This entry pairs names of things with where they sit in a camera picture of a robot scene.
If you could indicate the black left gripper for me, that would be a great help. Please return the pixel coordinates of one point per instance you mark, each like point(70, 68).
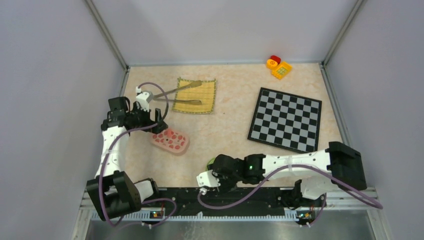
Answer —
point(161, 125)

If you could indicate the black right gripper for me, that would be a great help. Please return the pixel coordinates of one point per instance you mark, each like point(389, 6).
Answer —
point(224, 187)

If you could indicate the pink lunch box lid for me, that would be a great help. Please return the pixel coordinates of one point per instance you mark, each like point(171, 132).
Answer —
point(171, 134)

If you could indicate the green round lid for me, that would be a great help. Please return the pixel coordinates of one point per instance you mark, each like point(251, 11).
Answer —
point(209, 165)

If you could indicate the pink lunch box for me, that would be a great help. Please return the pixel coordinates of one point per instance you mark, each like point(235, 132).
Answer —
point(175, 147)

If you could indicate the silver metal tongs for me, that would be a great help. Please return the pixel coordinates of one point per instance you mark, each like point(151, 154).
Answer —
point(180, 94)

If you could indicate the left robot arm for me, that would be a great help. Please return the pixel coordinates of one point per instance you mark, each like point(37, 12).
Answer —
point(112, 192)

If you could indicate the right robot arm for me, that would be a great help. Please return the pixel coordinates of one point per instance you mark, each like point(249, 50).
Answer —
point(337, 167)

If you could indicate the bamboo mat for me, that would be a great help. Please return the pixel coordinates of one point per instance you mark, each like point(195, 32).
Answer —
point(206, 93)

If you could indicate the checkerboard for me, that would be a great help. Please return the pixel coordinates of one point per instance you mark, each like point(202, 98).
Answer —
point(286, 121)

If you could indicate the orange round toy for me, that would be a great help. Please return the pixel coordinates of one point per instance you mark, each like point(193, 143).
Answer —
point(271, 64)

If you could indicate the yellow toy block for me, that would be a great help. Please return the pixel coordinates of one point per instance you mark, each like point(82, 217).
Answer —
point(281, 70)

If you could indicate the red toy block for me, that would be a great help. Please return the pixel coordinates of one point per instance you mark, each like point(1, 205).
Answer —
point(275, 59)

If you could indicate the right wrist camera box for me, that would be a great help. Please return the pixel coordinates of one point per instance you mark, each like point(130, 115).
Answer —
point(207, 179)

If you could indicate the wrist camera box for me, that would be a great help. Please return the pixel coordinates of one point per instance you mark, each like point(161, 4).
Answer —
point(207, 179)
point(143, 98)

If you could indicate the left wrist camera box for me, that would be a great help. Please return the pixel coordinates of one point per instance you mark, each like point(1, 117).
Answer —
point(143, 98)

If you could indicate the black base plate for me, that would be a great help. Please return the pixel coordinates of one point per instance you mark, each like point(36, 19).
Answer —
point(225, 198)

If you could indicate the aluminium frame rail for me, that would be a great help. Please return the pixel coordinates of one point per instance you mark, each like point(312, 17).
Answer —
point(343, 218)

